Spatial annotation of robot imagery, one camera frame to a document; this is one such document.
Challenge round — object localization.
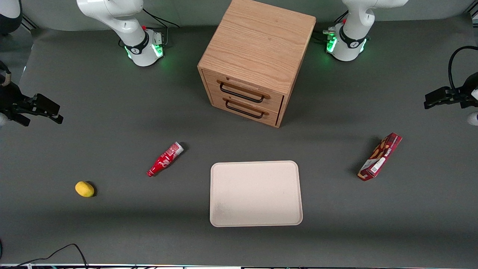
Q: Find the black left base cable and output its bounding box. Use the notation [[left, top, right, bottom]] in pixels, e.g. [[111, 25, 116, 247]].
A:
[[313, 10, 350, 43]]

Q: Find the red cola bottle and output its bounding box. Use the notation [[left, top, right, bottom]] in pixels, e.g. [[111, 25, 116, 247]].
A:
[[146, 142, 184, 177]]

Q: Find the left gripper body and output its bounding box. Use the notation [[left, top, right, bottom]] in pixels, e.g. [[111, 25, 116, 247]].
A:
[[451, 72, 478, 109]]

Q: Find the thin black table cable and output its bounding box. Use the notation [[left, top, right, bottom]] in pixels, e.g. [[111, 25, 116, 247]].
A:
[[0, 244, 88, 269]]

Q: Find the yellow lemon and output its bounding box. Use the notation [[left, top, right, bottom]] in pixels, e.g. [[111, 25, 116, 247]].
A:
[[75, 181, 95, 198]]

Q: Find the red cookie box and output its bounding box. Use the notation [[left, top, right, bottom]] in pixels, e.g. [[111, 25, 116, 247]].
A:
[[357, 133, 403, 182]]

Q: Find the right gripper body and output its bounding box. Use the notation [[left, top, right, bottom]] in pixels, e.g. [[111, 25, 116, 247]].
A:
[[0, 82, 37, 127]]

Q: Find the wooden drawer cabinet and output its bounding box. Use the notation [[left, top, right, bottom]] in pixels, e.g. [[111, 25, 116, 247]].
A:
[[197, 0, 317, 128]]

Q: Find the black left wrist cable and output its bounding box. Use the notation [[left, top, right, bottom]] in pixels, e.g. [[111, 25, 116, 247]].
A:
[[448, 46, 478, 90]]

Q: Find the black right base cable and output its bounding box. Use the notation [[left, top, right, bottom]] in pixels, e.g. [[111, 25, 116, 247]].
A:
[[142, 8, 180, 47]]

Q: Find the black base cable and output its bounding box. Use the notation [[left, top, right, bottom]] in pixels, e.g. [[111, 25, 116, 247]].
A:
[[313, 10, 350, 43], [142, 8, 180, 47]]

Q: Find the black cable with tan band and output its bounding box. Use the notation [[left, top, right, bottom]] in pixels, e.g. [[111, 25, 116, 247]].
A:
[[0, 61, 12, 87]]

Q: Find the beige rectangular tray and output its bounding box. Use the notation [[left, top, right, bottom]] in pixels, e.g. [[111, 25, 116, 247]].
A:
[[210, 161, 303, 228]]

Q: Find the long black drawer handle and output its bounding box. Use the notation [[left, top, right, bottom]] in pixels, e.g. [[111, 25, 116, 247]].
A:
[[219, 82, 265, 103]]

